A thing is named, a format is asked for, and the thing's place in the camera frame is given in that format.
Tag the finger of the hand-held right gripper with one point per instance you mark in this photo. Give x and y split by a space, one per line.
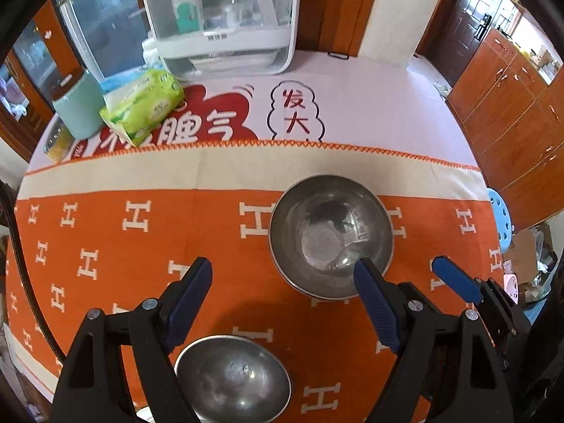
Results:
456 280

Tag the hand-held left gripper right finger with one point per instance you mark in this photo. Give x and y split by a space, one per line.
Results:
376 304

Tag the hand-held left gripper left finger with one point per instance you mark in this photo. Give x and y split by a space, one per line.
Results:
189 305

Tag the large steel bowl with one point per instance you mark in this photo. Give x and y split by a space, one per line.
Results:
330 235

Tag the small steel bowl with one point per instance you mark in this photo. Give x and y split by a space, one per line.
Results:
233 381

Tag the blue plastic stool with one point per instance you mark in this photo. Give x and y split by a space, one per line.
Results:
500 218

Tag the cardboard box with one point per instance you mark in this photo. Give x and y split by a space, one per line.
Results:
526 251

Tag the orange patterned blanket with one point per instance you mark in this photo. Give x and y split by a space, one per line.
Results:
132 238

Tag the orange wooden cabinet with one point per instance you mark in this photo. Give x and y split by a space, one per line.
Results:
515 110

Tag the white printed tablecloth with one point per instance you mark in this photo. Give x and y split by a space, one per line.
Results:
374 110

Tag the green tissue pack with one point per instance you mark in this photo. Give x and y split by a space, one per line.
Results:
141 108

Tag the yellow jar with foil lid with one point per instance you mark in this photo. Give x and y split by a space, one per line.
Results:
57 143

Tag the mint green canister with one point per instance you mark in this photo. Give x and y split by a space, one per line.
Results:
81 103

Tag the light blue packet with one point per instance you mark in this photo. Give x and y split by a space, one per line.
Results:
118 83

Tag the dark door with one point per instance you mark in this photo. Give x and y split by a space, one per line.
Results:
467 22

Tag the white storage box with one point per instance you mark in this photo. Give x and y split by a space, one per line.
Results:
220 44

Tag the glass display cabinet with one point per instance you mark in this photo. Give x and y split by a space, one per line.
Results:
39 53

